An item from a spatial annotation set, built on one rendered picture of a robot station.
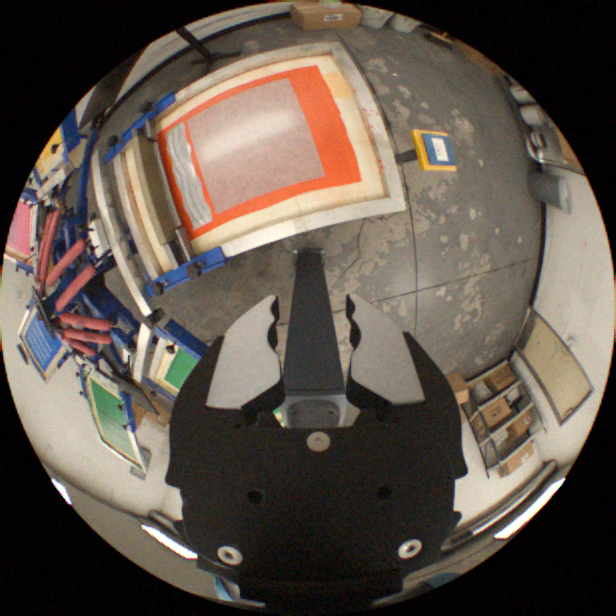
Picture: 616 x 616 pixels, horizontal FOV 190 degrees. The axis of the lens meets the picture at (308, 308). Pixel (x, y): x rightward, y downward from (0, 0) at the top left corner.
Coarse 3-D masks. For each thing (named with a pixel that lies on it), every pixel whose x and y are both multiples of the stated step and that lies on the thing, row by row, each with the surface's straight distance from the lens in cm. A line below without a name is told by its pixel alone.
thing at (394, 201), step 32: (256, 64) 68; (352, 64) 66; (192, 96) 72; (352, 96) 61; (384, 128) 55; (384, 160) 53; (128, 192) 76; (384, 192) 55; (288, 224) 49; (320, 224) 49
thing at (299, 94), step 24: (288, 72) 66; (312, 72) 66; (216, 96) 68; (240, 96) 64; (264, 96) 61; (288, 96) 60; (312, 96) 60; (192, 120) 67; (216, 120) 63; (240, 120) 59; (264, 120) 57; (288, 120) 56; (192, 144) 64; (216, 144) 60; (168, 168) 67
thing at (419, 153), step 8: (416, 136) 64; (416, 144) 64; (408, 152) 78; (416, 152) 65; (424, 152) 63; (400, 160) 85; (408, 160) 79; (416, 160) 79; (424, 160) 63; (424, 168) 62; (432, 168) 64; (440, 168) 66; (448, 168) 68
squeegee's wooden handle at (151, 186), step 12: (132, 144) 67; (144, 144) 66; (144, 156) 63; (144, 168) 61; (156, 168) 64; (144, 180) 59; (156, 180) 62; (144, 192) 59; (156, 192) 59; (156, 204) 57; (156, 216) 56; (168, 216) 59; (156, 228) 56; (168, 228) 57; (168, 240) 55
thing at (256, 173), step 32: (288, 128) 55; (320, 128) 55; (224, 160) 57; (256, 160) 54; (288, 160) 53; (320, 160) 53; (352, 160) 54; (224, 192) 56; (256, 192) 53; (288, 192) 52
